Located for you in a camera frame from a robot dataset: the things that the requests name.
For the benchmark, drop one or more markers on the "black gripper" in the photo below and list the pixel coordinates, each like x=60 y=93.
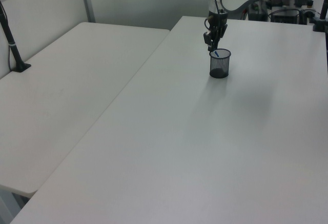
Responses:
x=219 y=20

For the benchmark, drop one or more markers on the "blue and white marker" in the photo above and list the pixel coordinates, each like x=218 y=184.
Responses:
x=217 y=53

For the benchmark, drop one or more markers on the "black mesh pen cup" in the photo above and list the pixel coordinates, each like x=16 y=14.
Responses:
x=220 y=66

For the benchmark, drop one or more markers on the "black electronics box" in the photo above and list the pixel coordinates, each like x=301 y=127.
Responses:
x=257 y=11

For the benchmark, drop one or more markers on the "dark control unit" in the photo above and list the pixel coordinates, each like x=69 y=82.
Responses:
x=285 y=15

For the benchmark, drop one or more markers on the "white adjacent table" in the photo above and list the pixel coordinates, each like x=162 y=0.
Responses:
x=64 y=93

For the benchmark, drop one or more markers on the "black pole with white band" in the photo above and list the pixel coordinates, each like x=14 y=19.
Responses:
x=12 y=47

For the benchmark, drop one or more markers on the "black clamped camera pole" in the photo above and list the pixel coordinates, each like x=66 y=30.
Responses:
x=323 y=8

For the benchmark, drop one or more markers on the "grey partition frame post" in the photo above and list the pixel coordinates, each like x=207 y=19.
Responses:
x=87 y=1

